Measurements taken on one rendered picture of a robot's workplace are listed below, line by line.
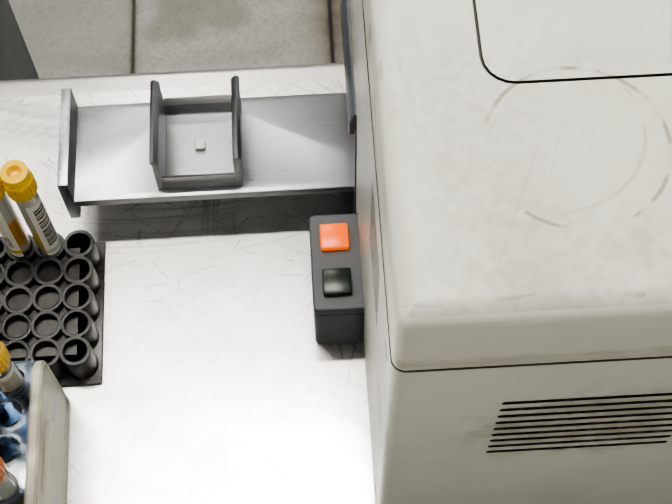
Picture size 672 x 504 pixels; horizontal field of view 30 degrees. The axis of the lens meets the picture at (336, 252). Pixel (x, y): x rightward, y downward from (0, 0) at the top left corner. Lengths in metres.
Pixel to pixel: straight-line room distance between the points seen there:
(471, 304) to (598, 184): 0.06
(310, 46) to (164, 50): 0.22
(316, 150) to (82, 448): 0.22
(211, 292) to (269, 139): 0.10
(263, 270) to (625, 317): 0.36
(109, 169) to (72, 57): 1.19
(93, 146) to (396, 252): 0.36
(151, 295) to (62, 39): 1.24
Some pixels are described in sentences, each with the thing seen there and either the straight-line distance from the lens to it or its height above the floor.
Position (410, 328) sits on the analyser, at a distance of 0.42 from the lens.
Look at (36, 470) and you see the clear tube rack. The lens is 0.66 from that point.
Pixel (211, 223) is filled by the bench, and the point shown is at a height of 0.88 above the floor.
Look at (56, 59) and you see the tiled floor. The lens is 1.95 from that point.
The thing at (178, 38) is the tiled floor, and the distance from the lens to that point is 1.94.
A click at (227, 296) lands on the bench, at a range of 0.75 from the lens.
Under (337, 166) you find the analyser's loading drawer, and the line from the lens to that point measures 0.74.
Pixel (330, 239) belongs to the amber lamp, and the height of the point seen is 0.93.
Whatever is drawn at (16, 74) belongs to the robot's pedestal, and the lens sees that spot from 1.40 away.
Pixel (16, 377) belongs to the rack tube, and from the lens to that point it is 0.67.
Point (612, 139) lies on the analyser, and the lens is 0.46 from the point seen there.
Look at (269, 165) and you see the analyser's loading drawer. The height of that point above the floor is 0.91.
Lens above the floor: 1.56
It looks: 64 degrees down
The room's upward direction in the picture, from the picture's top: 1 degrees counter-clockwise
